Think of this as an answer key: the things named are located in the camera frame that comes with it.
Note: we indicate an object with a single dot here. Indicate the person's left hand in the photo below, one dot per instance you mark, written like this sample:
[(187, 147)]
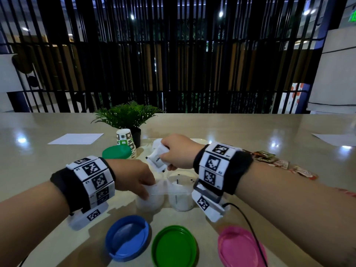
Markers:
[(128, 175)]

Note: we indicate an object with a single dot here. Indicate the person's right hand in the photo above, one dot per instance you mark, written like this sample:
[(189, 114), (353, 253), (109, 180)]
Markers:
[(180, 151)]

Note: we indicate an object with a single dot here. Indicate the person's left thumb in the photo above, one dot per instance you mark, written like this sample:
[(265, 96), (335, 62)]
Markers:
[(143, 193)]

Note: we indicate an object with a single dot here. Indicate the person's right fingers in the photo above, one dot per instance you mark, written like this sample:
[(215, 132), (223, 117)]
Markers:
[(165, 161)]

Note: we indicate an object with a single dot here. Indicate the white sachet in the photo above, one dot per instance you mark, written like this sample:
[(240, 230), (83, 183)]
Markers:
[(156, 159)]

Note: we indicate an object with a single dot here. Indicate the clear plastic jar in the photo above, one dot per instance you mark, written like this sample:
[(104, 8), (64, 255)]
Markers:
[(182, 196), (151, 200)]

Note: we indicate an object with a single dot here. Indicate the person's right forearm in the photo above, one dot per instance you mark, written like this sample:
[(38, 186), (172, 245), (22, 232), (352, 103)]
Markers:
[(300, 208)]

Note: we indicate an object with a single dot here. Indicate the person's left forearm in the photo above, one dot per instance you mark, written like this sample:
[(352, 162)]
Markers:
[(30, 222)]

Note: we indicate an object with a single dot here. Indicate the printed paper cup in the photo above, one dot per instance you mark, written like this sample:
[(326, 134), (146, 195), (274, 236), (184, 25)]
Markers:
[(124, 137)]

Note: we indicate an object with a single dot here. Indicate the blue plastic lid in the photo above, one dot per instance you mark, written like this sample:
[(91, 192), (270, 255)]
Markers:
[(126, 239)]

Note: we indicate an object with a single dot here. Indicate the green plastic lid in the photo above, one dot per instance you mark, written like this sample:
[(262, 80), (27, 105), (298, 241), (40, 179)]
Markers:
[(173, 248), (116, 152)]

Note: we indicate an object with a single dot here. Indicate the right marker-printed wristband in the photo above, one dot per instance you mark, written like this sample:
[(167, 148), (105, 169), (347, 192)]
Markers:
[(219, 166)]

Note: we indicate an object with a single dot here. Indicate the marker-printed wristband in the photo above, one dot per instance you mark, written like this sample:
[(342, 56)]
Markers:
[(91, 177), (219, 166)]

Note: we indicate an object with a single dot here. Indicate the left marker-printed wristband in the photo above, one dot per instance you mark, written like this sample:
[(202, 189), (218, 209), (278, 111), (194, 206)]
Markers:
[(91, 177)]

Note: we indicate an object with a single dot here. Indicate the potted green plant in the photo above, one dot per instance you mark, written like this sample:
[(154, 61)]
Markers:
[(126, 115)]

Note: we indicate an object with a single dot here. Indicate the white paper sheet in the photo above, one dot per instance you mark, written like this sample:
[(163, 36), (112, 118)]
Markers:
[(76, 139), (336, 139)]

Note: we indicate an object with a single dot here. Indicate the green brown sachet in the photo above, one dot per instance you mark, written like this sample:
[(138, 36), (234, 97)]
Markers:
[(263, 154)]

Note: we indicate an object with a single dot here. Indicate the black slatted partition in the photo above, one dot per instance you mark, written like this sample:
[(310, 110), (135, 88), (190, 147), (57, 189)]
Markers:
[(172, 58)]

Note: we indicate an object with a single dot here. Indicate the pink plastic lid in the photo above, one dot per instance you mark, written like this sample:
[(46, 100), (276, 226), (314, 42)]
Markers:
[(239, 248)]

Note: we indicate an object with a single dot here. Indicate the pale red sachet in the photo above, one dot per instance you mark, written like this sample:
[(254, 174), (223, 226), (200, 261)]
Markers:
[(281, 163)]

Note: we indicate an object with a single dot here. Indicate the orange red sachet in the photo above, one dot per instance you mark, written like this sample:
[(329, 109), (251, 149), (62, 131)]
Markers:
[(304, 172)]

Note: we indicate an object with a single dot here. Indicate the green exit sign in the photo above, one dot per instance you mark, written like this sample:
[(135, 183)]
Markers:
[(353, 15)]

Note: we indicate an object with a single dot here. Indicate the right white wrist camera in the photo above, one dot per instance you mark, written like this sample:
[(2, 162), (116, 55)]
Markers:
[(207, 202)]

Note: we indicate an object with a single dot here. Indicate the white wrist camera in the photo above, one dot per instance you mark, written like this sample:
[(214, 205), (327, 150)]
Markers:
[(207, 202), (89, 216)]

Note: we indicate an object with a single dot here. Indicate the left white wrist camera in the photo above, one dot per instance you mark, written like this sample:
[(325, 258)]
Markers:
[(89, 216)]

